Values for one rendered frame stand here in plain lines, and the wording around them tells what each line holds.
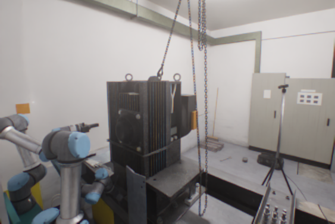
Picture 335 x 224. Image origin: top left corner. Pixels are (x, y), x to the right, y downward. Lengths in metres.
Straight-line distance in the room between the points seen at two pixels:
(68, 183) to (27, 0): 1.73
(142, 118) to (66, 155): 0.50
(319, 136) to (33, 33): 4.42
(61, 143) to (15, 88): 1.16
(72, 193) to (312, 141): 3.75
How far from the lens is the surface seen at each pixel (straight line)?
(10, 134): 1.39
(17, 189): 1.50
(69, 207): 0.95
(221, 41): 4.32
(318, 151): 3.99
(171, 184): 1.24
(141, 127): 1.12
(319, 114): 3.81
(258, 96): 3.84
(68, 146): 0.83
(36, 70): 2.01
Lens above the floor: 1.63
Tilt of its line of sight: 7 degrees down
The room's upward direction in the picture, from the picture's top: straight up
